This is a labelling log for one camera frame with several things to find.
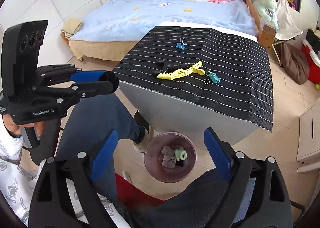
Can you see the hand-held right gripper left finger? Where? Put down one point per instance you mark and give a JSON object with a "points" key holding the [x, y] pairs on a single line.
{"points": [[103, 158]]}

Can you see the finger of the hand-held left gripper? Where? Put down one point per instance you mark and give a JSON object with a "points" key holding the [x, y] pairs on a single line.
{"points": [[95, 89], [87, 76]]}

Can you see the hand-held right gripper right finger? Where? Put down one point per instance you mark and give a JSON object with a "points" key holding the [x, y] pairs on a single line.
{"points": [[217, 153]]}

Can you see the white cardboard sock box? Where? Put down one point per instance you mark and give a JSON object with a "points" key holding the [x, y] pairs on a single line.
{"points": [[170, 160]]}

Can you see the pink and white paper package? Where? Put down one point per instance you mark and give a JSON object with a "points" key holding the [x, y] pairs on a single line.
{"points": [[167, 150]]}

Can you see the pink waste bin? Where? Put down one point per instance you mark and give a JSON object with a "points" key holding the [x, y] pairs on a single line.
{"points": [[155, 168]]}

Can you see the person's left forearm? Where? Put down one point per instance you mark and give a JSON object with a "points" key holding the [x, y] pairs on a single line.
{"points": [[10, 145]]}

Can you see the person's left hand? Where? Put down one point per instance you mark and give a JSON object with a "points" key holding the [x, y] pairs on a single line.
{"points": [[11, 128]]}

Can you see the person's left leg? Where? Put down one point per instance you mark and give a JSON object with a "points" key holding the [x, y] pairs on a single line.
{"points": [[95, 113]]}

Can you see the person's leg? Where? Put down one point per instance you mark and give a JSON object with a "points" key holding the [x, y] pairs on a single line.
{"points": [[187, 205], [95, 113]]}

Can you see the wooden bed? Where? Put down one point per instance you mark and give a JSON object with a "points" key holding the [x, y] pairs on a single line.
{"points": [[95, 50]]}

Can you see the person's left shoe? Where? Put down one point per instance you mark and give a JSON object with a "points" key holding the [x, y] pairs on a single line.
{"points": [[140, 143]]}

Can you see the red seat cushion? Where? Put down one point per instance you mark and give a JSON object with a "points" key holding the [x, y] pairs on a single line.
{"points": [[135, 193]]}

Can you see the white table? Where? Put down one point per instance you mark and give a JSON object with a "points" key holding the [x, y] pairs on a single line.
{"points": [[175, 110]]}

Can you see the person's right leg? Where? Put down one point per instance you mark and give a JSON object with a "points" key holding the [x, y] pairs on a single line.
{"points": [[187, 205]]}

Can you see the black striped table mat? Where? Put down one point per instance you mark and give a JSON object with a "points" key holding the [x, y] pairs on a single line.
{"points": [[225, 93]]}

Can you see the black hair clip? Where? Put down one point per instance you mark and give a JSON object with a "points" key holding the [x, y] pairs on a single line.
{"points": [[165, 64]]}

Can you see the teal binder clip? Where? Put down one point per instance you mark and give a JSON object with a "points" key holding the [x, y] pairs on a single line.
{"points": [[213, 78]]}

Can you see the yellow hair clip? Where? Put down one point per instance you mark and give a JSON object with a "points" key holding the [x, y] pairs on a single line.
{"points": [[172, 75]]}

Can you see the blue printed blanket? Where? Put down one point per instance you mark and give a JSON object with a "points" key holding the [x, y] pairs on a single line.
{"points": [[150, 10]]}

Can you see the person's white printed shirt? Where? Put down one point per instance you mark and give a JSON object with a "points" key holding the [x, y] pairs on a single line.
{"points": [[15, 188]]}

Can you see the white drawer chest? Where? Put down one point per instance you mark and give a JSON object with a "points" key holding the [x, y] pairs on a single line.
{"points": [[310, 135]]}

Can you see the blue binder clip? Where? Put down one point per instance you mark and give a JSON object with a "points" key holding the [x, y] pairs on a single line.
{"points": [[180, 46]]}

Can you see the brown cushion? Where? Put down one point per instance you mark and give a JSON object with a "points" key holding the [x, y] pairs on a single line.
{"points": [[296, 64]]}

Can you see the red cooler box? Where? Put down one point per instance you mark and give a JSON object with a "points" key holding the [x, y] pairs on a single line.
{"points": [[311, 60]]}

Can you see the cream canvas folding chair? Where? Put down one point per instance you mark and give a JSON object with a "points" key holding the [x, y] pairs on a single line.
{"points": [[287, 25]]}

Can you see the black storage boxes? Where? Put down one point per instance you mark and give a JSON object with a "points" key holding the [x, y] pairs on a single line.
{"points": [[313, 36]]}

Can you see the mint unicorn plush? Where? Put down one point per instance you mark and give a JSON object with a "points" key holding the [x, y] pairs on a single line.
{"points": [[266, 5]]}

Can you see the dark box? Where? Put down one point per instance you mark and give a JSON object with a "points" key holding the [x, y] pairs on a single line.
{"points": [[297, 1]]}

